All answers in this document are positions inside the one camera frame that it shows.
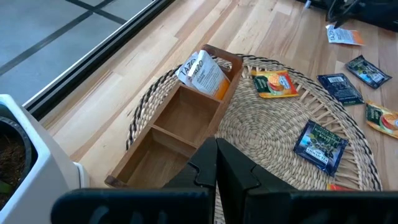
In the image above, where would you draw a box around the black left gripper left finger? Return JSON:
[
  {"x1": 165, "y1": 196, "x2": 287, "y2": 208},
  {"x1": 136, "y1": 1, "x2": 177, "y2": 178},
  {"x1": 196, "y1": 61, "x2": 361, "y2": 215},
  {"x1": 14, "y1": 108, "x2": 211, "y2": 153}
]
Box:
[{"x1": 51, "y1": 138, "x2": 218, "y2": 224}]

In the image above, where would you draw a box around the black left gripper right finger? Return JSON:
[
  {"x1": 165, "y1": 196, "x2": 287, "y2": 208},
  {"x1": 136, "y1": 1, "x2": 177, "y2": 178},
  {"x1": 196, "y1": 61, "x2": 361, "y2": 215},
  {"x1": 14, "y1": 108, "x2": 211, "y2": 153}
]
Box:
[{"x1": 216, "y1": 138, "x2": 398, "y2": 224}]

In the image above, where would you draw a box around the dark blue Ahmad tea packet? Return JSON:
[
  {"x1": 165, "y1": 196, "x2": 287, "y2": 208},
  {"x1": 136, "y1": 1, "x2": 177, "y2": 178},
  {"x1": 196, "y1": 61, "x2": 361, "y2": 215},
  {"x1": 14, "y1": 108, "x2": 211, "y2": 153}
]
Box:
[
  {"x1": 345, "y1": 54, "x2": 392, "y2": 90},
  {"x1": 292, "y1": 119, "x2": 349, "y2": 177},
  {"x1": 317, "y1": 73, "x2": 365, "y2": 107}
]

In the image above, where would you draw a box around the orange Ahmad mango tea packet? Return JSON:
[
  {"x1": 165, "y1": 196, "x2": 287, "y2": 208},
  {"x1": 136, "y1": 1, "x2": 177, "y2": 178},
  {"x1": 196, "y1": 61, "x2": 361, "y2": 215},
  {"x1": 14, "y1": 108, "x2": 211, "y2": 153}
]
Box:
[
  {"x1": 250, "y1": 69, "x2": 300, "y2": 100},
  {"x1": 364, "y1": 100, "x2": 398, "y2": 139},
  {"x1": 325, "y1": 183, "x2": 355, "y2": 192}
]

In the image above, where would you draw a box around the white orange Tazo tea packet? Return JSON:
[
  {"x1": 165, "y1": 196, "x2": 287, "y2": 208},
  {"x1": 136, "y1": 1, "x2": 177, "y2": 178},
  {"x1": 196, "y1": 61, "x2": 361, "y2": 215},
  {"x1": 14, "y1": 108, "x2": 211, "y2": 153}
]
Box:
[
  {"x1": 186, "y1": 49, "x2": 231, "y2": 101},
  {"x1": 325, "y1": 24, "x2": 365, "y2": 47},
  {"x1": 175, "y1": 51, "x2": 200, "y2": 88}
]

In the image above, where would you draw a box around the wooden tea organizer box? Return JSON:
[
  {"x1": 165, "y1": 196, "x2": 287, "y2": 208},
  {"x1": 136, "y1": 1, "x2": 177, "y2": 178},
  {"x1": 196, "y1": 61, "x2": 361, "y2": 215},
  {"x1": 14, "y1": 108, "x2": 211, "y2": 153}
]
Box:
[{"x1": 104, "y1": 44, "x2": 244, "y2": 190}]

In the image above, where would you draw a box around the round woven straw placemat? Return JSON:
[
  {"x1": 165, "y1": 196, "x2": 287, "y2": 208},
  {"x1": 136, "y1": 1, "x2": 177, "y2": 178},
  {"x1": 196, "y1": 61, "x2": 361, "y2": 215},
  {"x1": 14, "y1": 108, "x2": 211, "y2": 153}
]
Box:
[{"x1": 125, "y1": 54, "x2": 382, "y2": 224}]

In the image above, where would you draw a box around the white plant pot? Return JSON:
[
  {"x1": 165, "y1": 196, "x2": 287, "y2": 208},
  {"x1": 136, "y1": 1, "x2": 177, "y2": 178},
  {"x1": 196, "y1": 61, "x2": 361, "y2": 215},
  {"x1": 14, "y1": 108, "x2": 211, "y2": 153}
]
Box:
[{"x1": 0, "y1": 94, "x2": 91, "y2": 224}]

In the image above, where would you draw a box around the black aluminium frame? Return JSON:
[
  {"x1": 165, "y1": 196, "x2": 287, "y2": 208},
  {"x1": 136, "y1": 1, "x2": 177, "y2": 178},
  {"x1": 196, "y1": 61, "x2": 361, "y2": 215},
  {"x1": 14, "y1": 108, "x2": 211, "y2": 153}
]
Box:
[{"x1": 23, "y1": 0, "x2": 175, "y2": 121}]

